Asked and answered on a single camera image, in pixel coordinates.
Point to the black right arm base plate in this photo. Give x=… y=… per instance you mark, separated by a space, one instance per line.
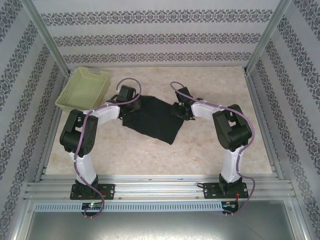
x=208 y=191

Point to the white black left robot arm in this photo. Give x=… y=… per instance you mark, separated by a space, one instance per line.
x=107 y=115

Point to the aluminium frame post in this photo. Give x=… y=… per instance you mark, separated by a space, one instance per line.
x=50 y=37
x=267 y=37

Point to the steel sheet panel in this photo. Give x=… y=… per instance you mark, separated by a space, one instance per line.
x=160 y=225

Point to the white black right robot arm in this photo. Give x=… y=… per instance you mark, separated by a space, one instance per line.
x=205 y=110

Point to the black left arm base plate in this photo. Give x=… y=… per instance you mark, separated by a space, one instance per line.
x=110 y=191

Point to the aluminium base rail beam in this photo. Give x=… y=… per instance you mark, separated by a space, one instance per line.
x=160 y=187

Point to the pale green plastic basket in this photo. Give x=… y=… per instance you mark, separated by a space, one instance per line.
x=82 y=87

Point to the black t-shirt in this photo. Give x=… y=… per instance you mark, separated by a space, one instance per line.
x=155 y=120

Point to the aluminium side rail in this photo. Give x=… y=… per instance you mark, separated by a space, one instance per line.
x=260 y=112
x=56 y=117

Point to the small circuit board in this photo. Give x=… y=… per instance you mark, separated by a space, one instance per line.
x=230 y=204
x=92 y=206

